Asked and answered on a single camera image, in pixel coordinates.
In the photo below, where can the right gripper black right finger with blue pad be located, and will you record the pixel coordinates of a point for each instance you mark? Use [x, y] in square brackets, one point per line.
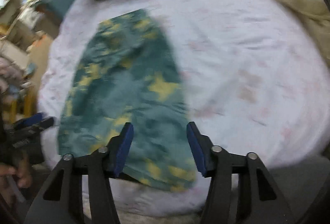
[201, 150]

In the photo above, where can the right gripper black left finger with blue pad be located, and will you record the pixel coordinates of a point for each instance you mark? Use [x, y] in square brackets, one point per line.
[118, 150]

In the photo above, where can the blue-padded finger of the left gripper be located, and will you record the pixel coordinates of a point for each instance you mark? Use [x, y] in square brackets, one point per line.
[26, 122]

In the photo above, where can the teal yellow floral pants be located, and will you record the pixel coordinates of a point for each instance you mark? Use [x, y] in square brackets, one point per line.
[127, 74]

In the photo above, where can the person's left hand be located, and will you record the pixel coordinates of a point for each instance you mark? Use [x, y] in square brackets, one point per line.
[22, 172]

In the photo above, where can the pink cloth on rack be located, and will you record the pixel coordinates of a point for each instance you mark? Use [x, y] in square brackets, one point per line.
[10, 75]

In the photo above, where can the white floral bed sheet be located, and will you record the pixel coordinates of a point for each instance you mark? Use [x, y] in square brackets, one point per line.
[252, 78]

